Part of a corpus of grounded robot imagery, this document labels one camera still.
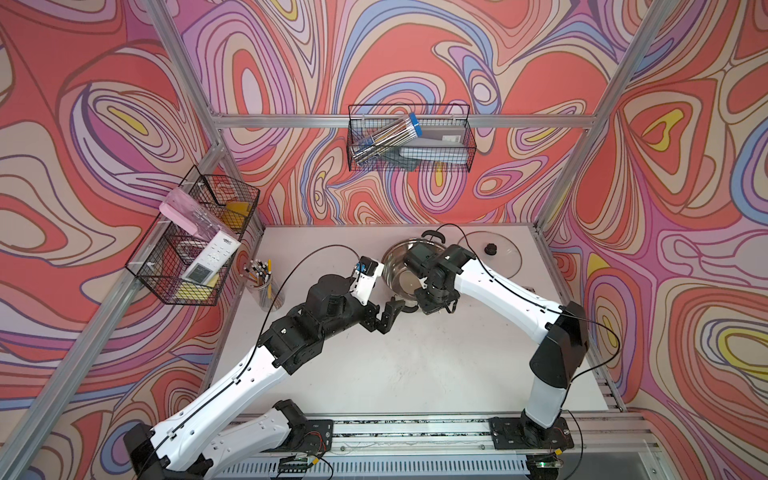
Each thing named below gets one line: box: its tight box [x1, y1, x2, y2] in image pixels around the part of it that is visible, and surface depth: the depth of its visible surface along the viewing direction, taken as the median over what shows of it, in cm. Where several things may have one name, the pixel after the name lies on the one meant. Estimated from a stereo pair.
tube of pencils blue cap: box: [351, 112, 423, 166], surface depth 81 cm
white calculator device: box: [182, 230, 241, 286], surface depth 70 cm
